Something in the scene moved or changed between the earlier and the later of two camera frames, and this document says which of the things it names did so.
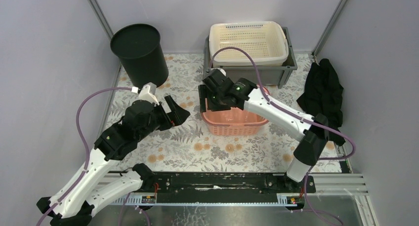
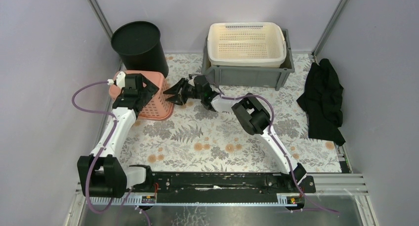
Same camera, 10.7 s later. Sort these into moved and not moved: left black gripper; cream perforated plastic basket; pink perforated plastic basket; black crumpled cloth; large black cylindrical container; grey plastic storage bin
Moved: pink perforated plastic basket; left black gripper
Not moved: black crumpled cloth; cream perforated plastic basket; grey plastic storage bin; large black cylindrical container
